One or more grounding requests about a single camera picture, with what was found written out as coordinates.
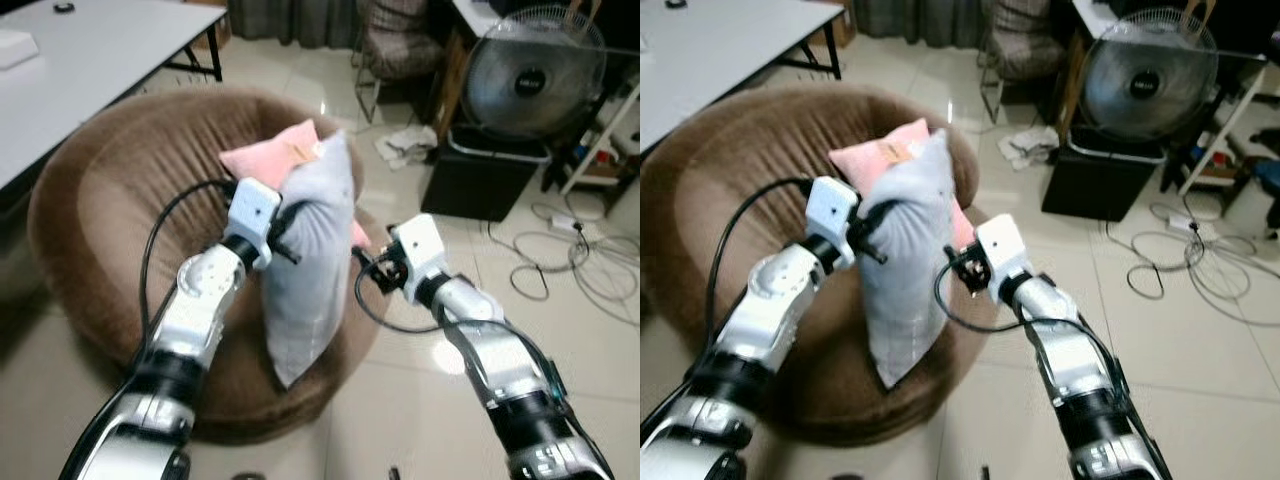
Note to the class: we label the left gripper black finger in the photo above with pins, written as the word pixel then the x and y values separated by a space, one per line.
pixel 872 254
pixel 880 210
pixel 287 255
pixel 295 211

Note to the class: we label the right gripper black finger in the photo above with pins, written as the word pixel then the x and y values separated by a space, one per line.
pixel 376 284
pixel 954 258
pixel 364 258
pixel 962 282

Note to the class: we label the grey pillow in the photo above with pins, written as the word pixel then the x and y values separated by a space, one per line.
pixel 310 280
pixel 915 280

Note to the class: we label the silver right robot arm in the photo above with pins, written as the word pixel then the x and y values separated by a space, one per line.
pixel 1070 360
pixel 500 370

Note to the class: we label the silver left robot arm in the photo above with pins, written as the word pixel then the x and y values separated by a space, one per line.
pixel 190 310
pixel 770 300

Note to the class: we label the pink pillow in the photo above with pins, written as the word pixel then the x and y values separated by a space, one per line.
pixel 880 155
pixel 270 155

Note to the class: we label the brown round velvet sofa chair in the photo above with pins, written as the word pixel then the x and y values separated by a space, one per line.
pixel 110 200
pixel 720 200

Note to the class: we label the round black floor fan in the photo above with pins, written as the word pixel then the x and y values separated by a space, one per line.
pixel 535 80
pixel 1150 80

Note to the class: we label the crumpled white cloth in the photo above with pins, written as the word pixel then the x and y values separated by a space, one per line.
pixel 410 145
pixel 1030 147

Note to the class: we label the black storage box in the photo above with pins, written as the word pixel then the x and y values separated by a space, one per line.
pixel 1100 185
pixel 480 185

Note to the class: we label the white power strip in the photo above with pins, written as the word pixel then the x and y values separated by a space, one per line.
pixel 1180 224
pixel 565 222

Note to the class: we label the grey curtain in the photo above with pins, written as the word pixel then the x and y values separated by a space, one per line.
pixel 920 18
pixel 295 20

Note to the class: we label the plaid cushioned chair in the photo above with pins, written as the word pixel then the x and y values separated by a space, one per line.
pixel 1022 40
pixel 400 40

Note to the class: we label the white table with black legs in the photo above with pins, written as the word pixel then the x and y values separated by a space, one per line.
pixel 100 60
pixel 730 50

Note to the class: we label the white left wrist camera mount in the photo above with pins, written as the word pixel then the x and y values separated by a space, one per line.
pixel 830 208
pixel 252 210

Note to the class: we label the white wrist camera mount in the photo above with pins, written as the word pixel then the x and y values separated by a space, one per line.
pixel 252 210
pixel 1003 248
pixel 830 208
pixel 418 245

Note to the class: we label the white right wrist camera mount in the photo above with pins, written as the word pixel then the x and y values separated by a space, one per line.
pixel 1003 248
pixel 418 245

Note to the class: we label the white metal rack frame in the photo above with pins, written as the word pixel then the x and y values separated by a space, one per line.
pixel 600 130
pixel 1225 125

